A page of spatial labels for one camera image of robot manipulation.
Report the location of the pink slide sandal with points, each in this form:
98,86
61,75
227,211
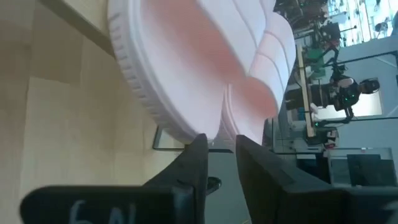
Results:
174,62
258,105

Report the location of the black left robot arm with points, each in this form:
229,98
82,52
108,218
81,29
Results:
292,12

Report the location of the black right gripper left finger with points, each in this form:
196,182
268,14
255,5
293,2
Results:
174,199

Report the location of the background wooden table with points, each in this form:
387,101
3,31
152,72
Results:
306,102

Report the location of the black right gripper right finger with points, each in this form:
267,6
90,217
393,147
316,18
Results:
280,199

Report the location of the person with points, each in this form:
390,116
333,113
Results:
370,86

